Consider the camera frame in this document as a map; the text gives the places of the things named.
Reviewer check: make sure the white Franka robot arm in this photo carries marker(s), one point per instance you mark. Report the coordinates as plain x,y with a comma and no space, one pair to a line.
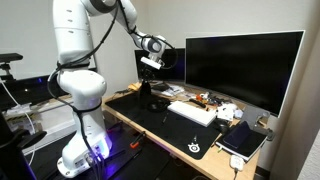
80,90

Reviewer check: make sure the silver paper stack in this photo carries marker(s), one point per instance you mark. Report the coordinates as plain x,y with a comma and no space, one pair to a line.
175,90

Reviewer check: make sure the orange cloth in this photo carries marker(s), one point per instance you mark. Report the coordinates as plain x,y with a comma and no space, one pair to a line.
135,86

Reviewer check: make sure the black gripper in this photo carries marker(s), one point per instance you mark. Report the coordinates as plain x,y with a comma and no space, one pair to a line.
148,74

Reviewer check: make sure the black camera on stand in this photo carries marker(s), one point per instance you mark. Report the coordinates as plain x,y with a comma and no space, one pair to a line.
10,57

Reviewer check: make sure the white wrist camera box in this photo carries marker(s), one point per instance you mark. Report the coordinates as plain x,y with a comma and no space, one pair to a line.
151,63

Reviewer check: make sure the black remote control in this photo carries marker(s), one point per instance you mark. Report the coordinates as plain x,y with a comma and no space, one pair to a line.
197,103

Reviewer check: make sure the black foreground stand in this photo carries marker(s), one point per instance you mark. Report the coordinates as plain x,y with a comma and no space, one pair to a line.
13,150

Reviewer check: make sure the orange electronic parts clutter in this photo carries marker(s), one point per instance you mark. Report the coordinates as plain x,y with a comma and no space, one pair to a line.
206,99

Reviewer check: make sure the black desk mat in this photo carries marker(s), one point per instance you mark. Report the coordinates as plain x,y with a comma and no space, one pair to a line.
173,133

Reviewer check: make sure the black notebook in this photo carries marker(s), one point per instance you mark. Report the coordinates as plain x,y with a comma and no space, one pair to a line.
241,140

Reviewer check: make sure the black headphones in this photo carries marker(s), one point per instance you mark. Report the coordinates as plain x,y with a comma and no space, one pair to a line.
158,105

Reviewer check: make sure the black side bench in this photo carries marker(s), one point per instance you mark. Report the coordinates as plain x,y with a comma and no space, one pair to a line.
26,90

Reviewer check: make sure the black computer mouse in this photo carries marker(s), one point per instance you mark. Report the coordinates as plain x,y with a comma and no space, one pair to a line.
221,126

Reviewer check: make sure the white power adapter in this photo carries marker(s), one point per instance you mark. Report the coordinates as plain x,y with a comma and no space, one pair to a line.
237,163

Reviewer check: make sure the white keyboard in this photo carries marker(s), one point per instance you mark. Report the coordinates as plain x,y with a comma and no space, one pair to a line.
191,113

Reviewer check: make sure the black monitor silver frame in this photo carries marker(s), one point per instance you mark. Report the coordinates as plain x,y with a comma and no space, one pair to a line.
243,66

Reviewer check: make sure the black wallet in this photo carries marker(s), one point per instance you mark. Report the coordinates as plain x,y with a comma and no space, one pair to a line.
160,86

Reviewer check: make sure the grey monitor stand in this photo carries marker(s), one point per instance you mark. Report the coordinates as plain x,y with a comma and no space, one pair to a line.
255,116

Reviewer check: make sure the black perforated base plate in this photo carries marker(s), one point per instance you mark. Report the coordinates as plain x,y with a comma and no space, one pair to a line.
133,163

